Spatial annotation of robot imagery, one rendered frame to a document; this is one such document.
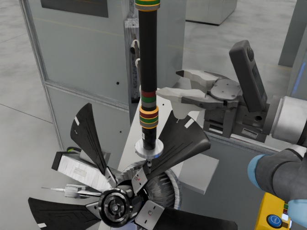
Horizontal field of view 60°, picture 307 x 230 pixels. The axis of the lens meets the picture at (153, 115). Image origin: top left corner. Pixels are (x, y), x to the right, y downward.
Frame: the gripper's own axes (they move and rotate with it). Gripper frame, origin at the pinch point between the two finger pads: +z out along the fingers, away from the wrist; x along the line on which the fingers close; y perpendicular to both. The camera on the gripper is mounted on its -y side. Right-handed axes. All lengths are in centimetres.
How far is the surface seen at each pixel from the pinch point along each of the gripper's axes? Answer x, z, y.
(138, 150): -2.8, 6.6, 19.7
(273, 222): 23, -31, 59
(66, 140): 70, 124, 121
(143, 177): 5.5, 10.5, 40.1
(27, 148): 77, 196, 167
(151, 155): -2.8, 2.9, 19.7
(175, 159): 9.1, 1.5, 31.0
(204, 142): 14.0, -5.0, 25.3
